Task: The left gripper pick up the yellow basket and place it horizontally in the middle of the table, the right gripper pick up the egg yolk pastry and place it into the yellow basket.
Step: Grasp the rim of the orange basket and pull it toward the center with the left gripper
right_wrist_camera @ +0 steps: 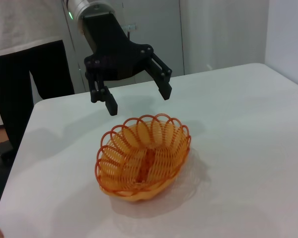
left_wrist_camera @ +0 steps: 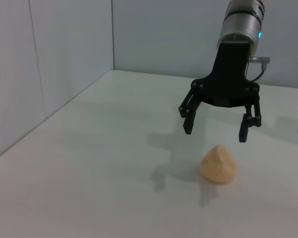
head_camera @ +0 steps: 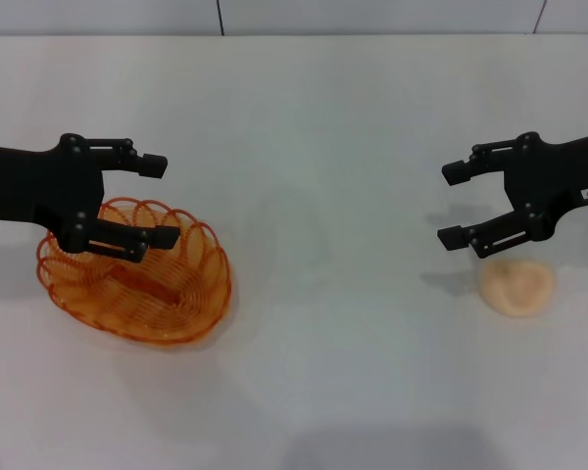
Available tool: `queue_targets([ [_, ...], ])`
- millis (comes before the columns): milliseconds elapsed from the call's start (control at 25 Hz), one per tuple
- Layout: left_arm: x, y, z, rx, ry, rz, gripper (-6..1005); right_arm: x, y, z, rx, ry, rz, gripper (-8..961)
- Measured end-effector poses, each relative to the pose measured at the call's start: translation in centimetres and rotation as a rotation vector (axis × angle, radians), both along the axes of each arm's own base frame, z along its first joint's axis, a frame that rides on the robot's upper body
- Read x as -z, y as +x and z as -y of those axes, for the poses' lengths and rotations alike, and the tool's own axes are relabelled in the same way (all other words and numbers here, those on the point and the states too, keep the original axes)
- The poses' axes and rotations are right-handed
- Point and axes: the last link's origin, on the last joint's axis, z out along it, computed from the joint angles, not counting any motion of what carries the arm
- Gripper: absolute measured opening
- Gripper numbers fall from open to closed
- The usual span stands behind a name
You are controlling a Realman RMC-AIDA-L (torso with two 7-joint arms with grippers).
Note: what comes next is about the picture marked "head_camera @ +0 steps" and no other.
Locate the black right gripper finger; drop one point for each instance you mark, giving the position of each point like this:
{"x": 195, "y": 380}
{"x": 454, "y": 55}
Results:
{"x": 458, "y": 172}
{"x": 453, "y": 238}

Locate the pale peach bread bun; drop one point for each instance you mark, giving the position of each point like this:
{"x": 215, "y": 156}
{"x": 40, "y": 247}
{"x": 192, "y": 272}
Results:
{"x": 517, "y": 289}

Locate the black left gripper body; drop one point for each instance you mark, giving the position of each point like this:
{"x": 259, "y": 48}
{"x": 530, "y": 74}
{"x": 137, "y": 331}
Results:
{"x": 39, "y": 186}

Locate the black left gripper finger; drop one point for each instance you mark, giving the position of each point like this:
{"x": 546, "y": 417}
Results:
{"x": 161, "y": 237}
{"x": 152, "y": 165}

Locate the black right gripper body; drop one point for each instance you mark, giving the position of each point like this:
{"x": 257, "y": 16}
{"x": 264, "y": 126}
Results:
{"x": 553, "y": 176}

